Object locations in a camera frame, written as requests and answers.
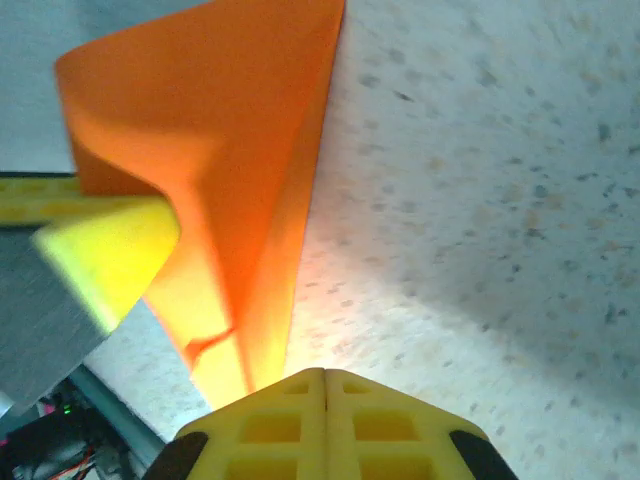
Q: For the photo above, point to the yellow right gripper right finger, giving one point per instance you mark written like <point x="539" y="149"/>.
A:
<point x="385" y="430"/>

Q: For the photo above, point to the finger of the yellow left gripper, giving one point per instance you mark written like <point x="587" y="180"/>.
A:
<point x="100" y="260"/>
<point x="35" y="200"/>

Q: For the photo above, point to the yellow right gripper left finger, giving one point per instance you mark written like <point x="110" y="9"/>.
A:
<point x="270" y="430"/>

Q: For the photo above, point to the aluminium front rail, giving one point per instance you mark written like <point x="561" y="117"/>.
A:
<point x="122" y="425"/>

